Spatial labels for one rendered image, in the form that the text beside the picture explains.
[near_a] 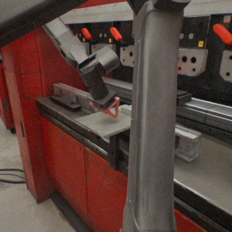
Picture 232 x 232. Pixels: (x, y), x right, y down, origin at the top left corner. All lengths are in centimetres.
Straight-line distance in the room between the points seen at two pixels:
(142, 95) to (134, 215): 15
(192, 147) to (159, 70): 51
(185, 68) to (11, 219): 164
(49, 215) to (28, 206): 21
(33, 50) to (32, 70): 12
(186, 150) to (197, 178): 11
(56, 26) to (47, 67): 88
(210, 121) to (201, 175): 33
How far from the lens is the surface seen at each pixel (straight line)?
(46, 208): 190
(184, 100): 104
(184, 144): 78
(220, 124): 99
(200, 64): 67
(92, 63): 65
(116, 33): 84
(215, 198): 68
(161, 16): 31
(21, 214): 191
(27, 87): 151
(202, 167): 78
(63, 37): 66
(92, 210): 128
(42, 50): 152
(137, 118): 27
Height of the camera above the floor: 130
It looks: 22 degrees down
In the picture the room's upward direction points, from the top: straight up
